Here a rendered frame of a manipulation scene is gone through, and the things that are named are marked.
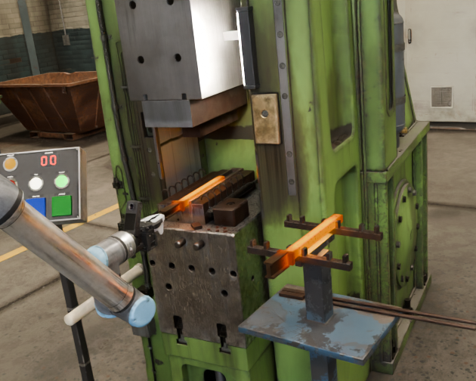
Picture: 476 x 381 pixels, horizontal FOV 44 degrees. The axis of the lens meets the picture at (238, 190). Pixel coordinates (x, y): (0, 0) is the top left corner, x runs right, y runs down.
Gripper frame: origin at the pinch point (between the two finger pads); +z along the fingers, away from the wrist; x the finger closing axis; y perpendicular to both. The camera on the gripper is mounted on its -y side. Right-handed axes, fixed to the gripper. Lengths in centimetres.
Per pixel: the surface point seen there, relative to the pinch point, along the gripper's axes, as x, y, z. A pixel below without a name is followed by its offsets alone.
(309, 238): 58, -1, -11
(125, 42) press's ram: -15, -56, 15
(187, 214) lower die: 0.6, 5.3, 15.0
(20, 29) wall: -730, -56, 640
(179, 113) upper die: 2.8, -31.8, 15.0
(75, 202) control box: -39.4, -0.9, 1.9
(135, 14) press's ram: -9, -65, 15
